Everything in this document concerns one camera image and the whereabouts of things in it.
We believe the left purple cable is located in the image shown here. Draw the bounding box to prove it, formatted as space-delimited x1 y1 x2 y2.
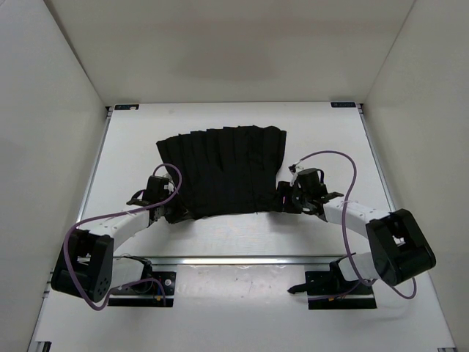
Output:
63 164 182 312

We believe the black pleated skirt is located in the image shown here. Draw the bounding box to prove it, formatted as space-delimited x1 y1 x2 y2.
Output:
156 125 287 219

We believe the right blue corner label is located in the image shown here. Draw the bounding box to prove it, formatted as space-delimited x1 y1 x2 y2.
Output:
330 101 356 109

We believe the blue corner label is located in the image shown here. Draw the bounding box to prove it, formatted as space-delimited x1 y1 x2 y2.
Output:
330 101 356 109
114 104 139 111

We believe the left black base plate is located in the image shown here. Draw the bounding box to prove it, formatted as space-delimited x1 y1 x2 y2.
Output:
108 265 177 308

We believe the purple cable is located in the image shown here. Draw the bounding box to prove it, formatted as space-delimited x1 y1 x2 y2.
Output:
291 149 418 300
63 164 182 312

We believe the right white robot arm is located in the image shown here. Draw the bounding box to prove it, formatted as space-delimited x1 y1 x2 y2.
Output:
277 168 436 294

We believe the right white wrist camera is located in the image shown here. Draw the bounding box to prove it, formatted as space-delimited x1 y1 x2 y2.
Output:
288 163 304 186

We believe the left blue corner label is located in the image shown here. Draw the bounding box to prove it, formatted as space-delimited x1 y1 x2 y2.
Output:
114 104 139 111

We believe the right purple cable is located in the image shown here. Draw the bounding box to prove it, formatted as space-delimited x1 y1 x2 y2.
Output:
291 149 418 300

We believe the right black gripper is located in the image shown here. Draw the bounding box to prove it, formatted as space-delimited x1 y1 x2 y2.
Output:
268 181 311 214

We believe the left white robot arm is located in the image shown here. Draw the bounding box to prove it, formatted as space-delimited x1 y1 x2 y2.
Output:
51 175 182 311

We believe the aluminium table rail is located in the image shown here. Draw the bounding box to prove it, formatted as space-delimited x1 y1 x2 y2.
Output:
65 255 415 267

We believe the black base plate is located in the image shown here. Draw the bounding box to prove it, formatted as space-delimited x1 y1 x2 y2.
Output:
287 271 377 310
108 265 177 308

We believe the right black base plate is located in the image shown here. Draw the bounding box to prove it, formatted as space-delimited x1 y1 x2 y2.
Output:
287 271 377 310

